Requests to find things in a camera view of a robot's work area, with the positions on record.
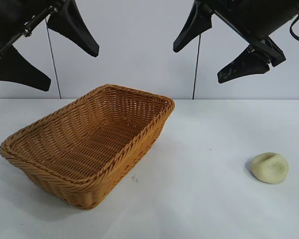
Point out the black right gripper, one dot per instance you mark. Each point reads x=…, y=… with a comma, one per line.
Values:
x=254, y=17

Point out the brown woven wicker basket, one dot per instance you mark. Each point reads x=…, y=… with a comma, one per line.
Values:
x=89, y=147

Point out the pale round egg yolk pastry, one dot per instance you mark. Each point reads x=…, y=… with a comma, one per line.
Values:
x=270, y=168

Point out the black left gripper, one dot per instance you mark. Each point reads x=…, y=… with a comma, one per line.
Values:
x=7, y=17

